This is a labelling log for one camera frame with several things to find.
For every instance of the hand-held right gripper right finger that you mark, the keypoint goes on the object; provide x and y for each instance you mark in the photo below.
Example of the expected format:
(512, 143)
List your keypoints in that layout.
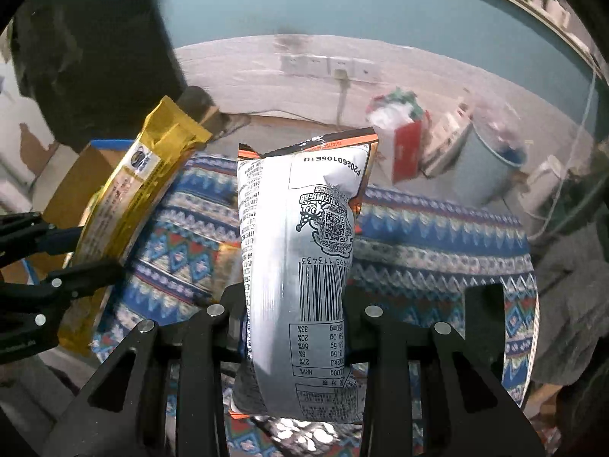
(385, 342)

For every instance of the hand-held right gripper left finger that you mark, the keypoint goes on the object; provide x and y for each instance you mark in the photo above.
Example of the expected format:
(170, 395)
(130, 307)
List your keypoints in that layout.
(209, 338)

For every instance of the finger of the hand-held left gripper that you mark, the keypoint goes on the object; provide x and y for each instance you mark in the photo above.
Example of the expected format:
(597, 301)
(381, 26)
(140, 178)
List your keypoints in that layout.
(57, 295)
(33, 238)

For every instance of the large cardboard box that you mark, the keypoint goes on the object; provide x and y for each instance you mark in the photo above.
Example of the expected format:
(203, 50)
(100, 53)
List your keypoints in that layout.
(71, 190)

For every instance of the yellow snack packet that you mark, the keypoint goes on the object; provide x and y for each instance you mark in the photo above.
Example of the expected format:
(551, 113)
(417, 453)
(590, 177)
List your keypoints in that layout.
(133, 185)

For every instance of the orange snack packet silver back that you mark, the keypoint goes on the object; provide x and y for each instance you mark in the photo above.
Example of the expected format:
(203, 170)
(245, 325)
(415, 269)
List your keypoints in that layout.
(285, 247)

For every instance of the patterned blue blanket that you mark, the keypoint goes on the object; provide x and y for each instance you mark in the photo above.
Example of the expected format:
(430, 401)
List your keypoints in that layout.
(428, 247)

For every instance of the grey cloth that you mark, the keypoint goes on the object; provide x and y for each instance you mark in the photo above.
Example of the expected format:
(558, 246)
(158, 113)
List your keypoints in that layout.
(571, 304)

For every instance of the red and white paper bag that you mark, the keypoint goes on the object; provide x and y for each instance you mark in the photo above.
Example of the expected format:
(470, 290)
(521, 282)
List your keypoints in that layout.
(404, 147)

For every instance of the pale blue bin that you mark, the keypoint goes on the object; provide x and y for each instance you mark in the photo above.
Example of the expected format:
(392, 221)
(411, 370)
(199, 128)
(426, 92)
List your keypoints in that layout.
(480, 166)

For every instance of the black bulky object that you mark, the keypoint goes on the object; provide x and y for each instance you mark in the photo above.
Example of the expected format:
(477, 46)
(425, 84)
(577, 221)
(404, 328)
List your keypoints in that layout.
(104, 47)

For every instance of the white wall socket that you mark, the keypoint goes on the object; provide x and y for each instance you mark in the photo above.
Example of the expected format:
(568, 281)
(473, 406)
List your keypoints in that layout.
(366, 70)
(340, 64)
(318, 65)
(293, 64)

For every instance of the wooden wall shelf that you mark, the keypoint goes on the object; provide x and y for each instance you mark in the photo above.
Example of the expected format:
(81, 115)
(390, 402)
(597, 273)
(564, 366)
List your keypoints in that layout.
(523, 4)

